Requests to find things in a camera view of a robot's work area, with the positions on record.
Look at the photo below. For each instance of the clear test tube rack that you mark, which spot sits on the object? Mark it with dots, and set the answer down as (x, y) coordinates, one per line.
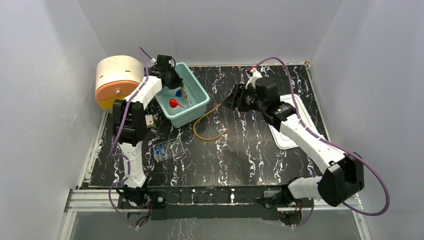
(170, 149)

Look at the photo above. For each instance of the white plastic bin lid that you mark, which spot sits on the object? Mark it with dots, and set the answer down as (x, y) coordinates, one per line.
(289, 133)

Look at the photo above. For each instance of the small white red box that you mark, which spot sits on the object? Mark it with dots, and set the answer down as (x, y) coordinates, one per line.
(149, 119)

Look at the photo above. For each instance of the metal tongs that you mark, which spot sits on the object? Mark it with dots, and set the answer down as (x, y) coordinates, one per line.
(185, 95)

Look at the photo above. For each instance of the blue capped tube in rack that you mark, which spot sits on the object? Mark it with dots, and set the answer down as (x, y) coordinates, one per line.
(157, 154)

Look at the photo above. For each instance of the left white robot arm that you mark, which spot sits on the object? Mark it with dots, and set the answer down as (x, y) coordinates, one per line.
(130, 126)

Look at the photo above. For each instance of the white orange yellow cylinder device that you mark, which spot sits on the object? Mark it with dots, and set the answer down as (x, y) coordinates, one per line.
(116, 77)

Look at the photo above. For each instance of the white squeeze bottle red cap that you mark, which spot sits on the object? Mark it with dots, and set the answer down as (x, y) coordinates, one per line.
(173, 103)

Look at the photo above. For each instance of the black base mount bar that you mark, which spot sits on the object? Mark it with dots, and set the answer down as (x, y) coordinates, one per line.
(266, 202)

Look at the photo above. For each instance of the aluminium frame rail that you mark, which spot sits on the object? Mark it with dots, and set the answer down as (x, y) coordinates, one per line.
(104, 200)

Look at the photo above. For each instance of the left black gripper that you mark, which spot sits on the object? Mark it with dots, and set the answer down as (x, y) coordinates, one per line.
(174, 79)

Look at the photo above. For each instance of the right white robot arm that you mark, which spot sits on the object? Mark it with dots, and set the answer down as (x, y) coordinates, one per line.
(342, 174)

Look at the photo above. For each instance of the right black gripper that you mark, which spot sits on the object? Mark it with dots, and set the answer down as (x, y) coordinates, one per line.
(242, 92)

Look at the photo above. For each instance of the teal plastic bin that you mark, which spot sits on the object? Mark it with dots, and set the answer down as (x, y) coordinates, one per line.
(199, 99)

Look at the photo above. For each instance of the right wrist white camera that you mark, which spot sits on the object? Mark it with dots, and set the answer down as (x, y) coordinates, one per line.
(254, 74)

